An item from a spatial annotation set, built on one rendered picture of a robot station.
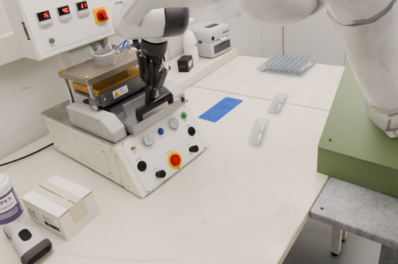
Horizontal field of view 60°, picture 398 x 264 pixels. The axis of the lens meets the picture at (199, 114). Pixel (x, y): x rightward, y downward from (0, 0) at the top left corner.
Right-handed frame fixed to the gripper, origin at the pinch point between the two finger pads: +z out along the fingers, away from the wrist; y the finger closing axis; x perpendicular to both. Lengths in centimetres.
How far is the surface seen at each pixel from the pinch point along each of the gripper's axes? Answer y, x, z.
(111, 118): -2.9, -13.3, 4.9
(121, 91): -9.7, -3.9, 2.9
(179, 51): -62, 86, 45
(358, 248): 82, 69, 79
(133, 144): 4.9, -10.8, 11.7
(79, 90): -23.5, -10.5, 8.0
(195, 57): -42, 77, 36
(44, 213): 2.6, -41.0, 21.2
